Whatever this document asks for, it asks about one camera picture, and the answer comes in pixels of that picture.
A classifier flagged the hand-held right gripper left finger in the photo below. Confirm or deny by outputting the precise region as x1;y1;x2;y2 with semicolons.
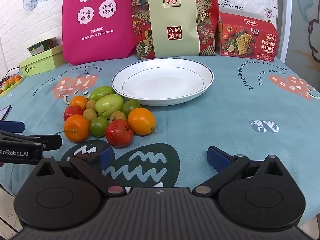
32;145;127;197

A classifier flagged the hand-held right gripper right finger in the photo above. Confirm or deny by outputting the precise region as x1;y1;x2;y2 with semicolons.
193;146;290;197

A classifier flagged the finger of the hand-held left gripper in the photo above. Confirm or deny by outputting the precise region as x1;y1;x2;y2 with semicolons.
0;121;26;133
0;130;63;153

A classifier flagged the green lime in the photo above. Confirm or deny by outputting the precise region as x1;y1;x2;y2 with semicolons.
89;117;109;138
122;99;141;117

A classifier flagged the white plate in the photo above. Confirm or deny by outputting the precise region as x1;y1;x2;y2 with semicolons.
112;58;214;106

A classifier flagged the tray of small fruits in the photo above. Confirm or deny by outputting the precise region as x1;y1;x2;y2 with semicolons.
0;75;23;97

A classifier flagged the black phone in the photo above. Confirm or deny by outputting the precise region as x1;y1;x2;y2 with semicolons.
0;105;12;120

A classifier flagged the red pomegranate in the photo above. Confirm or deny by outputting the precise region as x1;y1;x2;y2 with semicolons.
105;119;134;148
63;105;84;122

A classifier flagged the orange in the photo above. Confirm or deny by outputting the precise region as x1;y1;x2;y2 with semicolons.
127;107;156;135
70;95;88;110
63;114;90;143

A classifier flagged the teal printed tablecloth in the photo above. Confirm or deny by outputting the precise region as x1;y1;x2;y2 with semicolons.
0;55;320;228

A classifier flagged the large green mango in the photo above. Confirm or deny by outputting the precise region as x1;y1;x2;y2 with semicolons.
95;94;125;119

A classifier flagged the small green mango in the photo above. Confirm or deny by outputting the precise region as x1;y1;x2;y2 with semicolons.
88;86;115;102

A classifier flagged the light green box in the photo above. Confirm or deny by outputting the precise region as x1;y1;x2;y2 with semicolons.
19;45;66;77

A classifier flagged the green tin bowl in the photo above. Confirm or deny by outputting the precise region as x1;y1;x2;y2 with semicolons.
27;37;57;55

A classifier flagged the pink paper bag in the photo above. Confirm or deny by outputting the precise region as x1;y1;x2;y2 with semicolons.
62;0;135;65

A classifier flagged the red cracker box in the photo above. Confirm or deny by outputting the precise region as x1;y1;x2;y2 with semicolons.
216;12;279;62

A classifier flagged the red and green paper bag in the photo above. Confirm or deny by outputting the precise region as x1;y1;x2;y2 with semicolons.
129;0;220;60

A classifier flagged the black cable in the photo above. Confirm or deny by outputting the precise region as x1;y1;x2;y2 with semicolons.
0;67;21;80

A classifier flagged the white door frame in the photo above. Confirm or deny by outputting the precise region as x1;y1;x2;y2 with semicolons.
275;0;293;63

